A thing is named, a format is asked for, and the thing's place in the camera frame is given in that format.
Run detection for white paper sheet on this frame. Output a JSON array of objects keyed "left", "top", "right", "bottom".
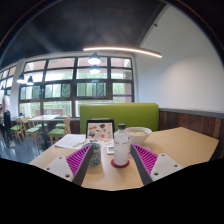
[{"left": 54, "top": 133, "right": 87, "bottom": 150}]

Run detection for flat book under tablet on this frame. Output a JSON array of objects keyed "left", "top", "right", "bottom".
[{"left": 83, "top": 137, "right": 116, "bottom": 148}]

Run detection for clear plastic water bottle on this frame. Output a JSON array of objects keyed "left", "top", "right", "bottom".
[{"left": 113, "top": 123, "right": 131, "bottom": 167}]

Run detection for long curved light bar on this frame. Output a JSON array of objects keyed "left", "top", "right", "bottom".
[{"left": 82, "top": 46, "right": 163, "bottom": 59}]

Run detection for white ceramic bowl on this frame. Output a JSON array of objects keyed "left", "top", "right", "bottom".
[{"left": 124, "top": 126, "right": 153, "bottom": 146}]

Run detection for person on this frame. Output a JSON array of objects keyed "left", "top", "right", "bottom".
[{"left": 0, "top": 94, "right": 16, "bottom": 149}]

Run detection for hanging pendant lamps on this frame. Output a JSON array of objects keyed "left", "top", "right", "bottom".
[{"left": 16, "top": 52, "right": 102, "bottom": 85}]

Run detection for wooden chairs with green seats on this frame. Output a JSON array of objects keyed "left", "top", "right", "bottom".
[{"left": 9, "top": 114, "right": 73, "bottom": 148}]

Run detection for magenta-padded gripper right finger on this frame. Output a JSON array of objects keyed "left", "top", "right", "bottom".
[{"left": 129, "top": 143, "right": 184, "bottom": 186}]

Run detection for light wooden dining table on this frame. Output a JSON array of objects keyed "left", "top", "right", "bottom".
[{"left": 28, "top": 114, "right": 61, "bottom": 148}]

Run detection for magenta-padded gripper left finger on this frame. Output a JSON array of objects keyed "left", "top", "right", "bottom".
[{"left": 43, "top": 143, "right": 96, "bottom": 187}]

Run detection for green upholstered bench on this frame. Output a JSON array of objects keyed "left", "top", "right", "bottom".
[{"left": 79, "top": 102, "right": 160, "bottom": 133}]

